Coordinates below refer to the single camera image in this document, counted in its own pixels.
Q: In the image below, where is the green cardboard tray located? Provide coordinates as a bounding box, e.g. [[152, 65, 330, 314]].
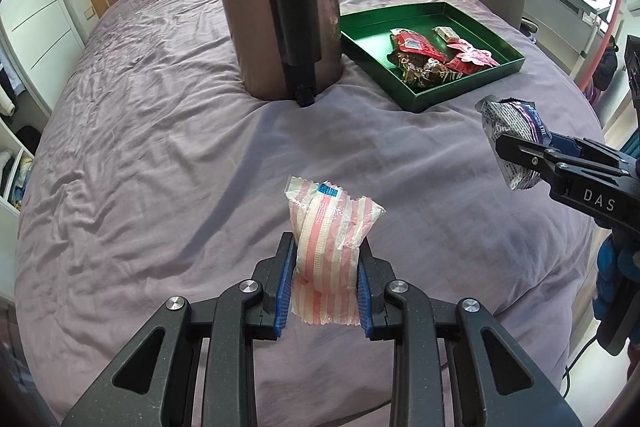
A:
[[340, 3, 525, 112]]

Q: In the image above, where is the pink striped snack packet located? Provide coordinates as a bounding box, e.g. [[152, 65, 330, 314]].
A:
[[284, 176, 387, 327]]

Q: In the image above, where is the long red snack packet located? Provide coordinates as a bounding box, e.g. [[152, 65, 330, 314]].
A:
[[390, 28, 448, 68]]

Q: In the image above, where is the person's right hand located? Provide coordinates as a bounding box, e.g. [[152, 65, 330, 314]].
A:
[[594, 234, 640, 313]]

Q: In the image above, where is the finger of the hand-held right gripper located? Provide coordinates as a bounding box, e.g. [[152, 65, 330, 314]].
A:
[[549, 132, 640, 178], [494, 133, 571, 192]]

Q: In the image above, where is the blue and white snack packet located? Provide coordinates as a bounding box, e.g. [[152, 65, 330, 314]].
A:
[[475, 94, 553, 192]]

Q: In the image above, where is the white drawer cabinet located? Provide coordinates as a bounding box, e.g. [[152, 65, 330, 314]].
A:
[[0, 0, 86, 108]]

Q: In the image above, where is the brown snack packet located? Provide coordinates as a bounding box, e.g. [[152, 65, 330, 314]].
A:
[[390, 52, 463, 86]]

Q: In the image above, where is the black cable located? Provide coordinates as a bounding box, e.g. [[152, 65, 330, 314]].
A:
[[564, 334, 603, 388]]

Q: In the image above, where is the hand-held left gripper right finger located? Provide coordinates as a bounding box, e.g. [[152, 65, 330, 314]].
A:
[[355, 239, 583, 427]]

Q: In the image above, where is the pink cartoon character snack packet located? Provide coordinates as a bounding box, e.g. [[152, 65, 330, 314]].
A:
[[452, 41, 493, 65]]

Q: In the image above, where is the brown and black cylindrical appliance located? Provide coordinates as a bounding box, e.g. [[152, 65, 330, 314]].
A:
[[207, 0, 345, 108]]

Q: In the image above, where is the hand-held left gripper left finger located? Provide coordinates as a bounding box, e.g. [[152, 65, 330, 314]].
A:
[[60, 232, 297, 427]]

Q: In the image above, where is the white open wardrobe shelf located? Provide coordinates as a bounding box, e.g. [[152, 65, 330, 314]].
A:
[[0, 62, 56, 212]]

